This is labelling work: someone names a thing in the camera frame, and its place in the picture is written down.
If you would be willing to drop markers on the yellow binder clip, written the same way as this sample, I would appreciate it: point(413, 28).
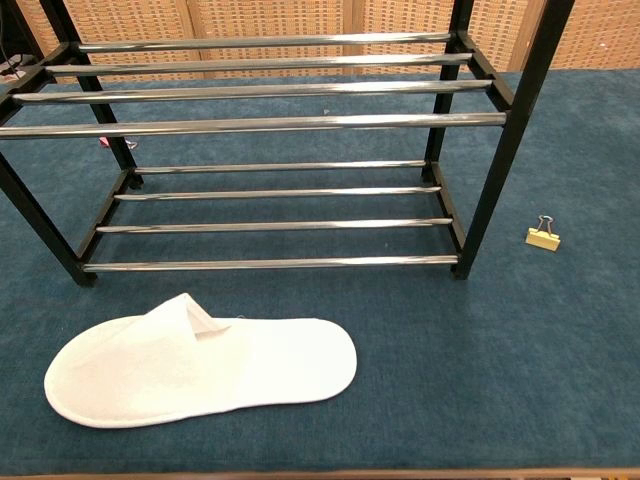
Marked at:
point(542, 241)

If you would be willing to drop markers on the woven wicker folding screen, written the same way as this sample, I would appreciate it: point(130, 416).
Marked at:
point(250, 15)

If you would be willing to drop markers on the white slipper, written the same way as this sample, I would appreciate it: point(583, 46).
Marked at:
point(200, 375)

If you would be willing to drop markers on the blue carpet table mat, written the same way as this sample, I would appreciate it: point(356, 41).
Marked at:
point(450, 375)

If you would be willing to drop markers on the black shoe rack chrome bars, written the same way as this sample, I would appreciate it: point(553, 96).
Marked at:
point(500, 165)

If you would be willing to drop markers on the pink binder clip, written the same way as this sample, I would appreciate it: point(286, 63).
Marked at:
point(104, 143)

